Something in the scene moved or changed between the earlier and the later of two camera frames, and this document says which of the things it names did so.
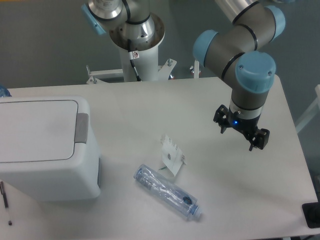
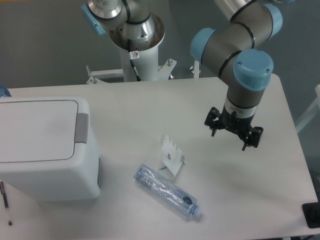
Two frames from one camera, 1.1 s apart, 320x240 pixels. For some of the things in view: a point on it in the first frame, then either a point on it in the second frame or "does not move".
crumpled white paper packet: [172, 156] does not move
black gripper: [225, 118] -> [240, 126]
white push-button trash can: [48, 150] does not move
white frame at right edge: [313, 111] does not move
